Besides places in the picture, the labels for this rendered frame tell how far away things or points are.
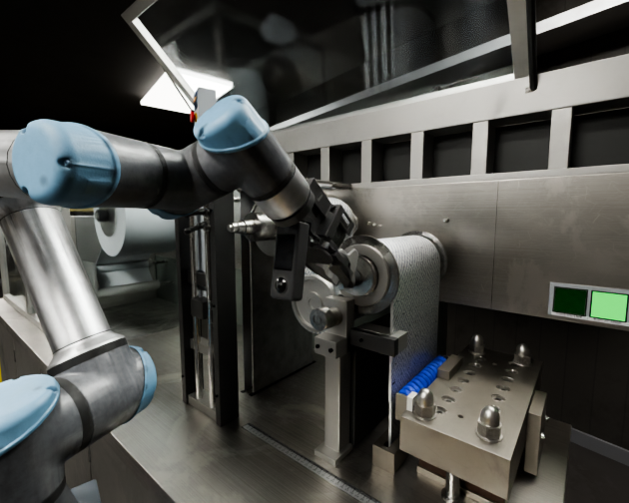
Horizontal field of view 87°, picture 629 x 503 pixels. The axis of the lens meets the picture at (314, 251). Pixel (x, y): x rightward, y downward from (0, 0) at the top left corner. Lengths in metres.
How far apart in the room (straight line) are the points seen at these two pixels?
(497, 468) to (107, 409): 0.57
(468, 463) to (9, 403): 0.62
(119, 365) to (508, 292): 0.80
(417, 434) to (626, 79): 0.74
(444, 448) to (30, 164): 0.62
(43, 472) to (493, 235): 0.89
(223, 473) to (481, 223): 0.75
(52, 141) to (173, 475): 0.59
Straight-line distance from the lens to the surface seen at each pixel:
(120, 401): 0.65
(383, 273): 0.60
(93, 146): 0.36
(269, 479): 0.71
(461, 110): 0.93
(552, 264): 0.87
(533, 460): 0.78
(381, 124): 1.01
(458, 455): 0.62
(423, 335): 0.77
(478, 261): 0.89
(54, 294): 0.68
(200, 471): 0.75
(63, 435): 0.61
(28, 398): 0.59
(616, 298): 0.87
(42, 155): 0.37
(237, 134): 0.40
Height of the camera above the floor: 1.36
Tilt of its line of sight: 6 degrees down
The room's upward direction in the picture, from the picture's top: straight up
